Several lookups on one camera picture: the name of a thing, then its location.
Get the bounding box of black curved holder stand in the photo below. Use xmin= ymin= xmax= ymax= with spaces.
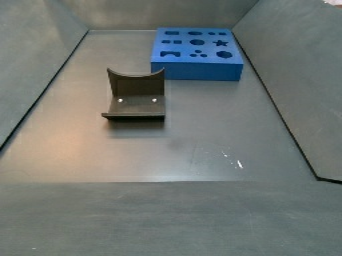
xmin=101 ymin=69 xmax=165 ymax=120

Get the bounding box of blue foam shape-sorter block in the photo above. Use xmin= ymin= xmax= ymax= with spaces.
xmin=151 ymin=27 xmax=243 ymax=81

